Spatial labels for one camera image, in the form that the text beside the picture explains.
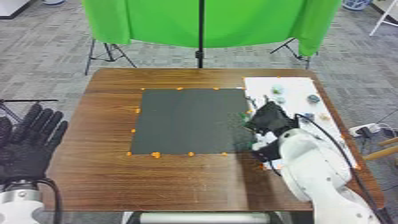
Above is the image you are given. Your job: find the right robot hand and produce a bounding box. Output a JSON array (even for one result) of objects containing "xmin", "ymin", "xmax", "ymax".
[{"xmin": 244, "ymin": 101, "xmax": 299, "ymax": 136}]

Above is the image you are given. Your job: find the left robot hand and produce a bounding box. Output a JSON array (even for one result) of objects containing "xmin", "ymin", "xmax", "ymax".
[{"xmin": 0, "ymin": 103, "xmax": 71, "ymax": 185}]

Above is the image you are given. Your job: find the green sprig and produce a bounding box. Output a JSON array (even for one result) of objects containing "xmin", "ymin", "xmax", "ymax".
[{"xmin": 238, "ymin": 109, "xmax": 254, "ymax": 128}]

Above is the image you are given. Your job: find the white sheet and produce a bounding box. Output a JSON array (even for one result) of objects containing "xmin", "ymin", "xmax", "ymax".
[{"xmin": 242, "ymin": 76, "xmax": 361, "ymax": 171}]

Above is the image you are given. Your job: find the dark mat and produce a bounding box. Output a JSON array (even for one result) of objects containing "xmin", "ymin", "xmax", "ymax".
[{"xmin": 128, "ymin": 87, "xmax": 258, "ymax": 156}]

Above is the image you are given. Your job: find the white power strip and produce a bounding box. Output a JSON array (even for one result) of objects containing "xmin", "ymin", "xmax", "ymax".
[{"xmin": 347, "ymin": 122, "xmax": 382, "ymax": 138}]

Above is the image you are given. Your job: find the black tripod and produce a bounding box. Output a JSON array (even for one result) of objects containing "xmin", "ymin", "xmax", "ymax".
[
  {"xmin": 82, "ymin": 38, "xmax": 139, "ymax": 77},
  {"xmin": 268, "ymin": 37, "xmax": 322, "ymax": 70}
]

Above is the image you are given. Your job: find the wooden chair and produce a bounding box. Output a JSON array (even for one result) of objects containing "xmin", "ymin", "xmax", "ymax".
[{"xmin": 361, "ymin": 136, "xmax": 398, "ymax": 162}]

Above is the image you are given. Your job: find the black stand pole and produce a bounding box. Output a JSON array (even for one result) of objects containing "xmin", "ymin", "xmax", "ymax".
[{"xmin": 194, "ymin": 0, "xmax": 208, "ymax": 70}]

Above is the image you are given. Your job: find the pale grey bar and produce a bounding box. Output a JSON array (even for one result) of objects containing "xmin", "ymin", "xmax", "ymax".
[{"xmin": 137, "ymin": 212, "xmax": 272, "ymax": 224}]

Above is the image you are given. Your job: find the white stand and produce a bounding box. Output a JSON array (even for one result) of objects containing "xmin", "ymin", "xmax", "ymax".
[{"xmin": 368, "ymin": 0, "xmax": 398, "ymax": 37}]

